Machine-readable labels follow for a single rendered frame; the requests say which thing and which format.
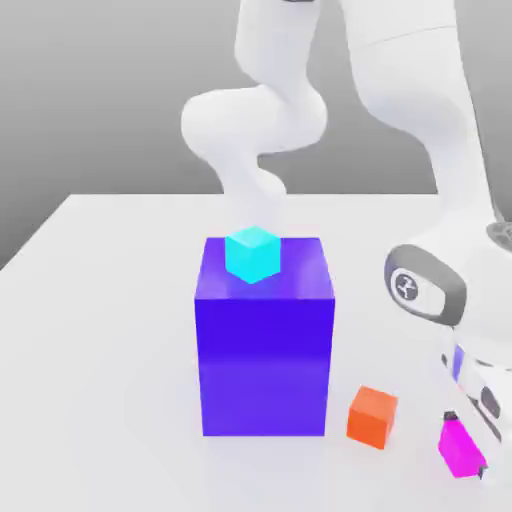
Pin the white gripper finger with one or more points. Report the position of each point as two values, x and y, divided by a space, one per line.
482 473
450 416

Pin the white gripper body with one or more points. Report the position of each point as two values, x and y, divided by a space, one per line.
478 428

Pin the small magenta cube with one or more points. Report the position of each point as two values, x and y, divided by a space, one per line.
460 450

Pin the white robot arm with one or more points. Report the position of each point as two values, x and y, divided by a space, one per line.
416 120

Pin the small orange cube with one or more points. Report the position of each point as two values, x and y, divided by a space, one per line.
370 420

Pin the small cyan cube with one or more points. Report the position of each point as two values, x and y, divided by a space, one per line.
252 256

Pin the large blue box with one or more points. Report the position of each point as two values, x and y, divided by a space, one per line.
262 360

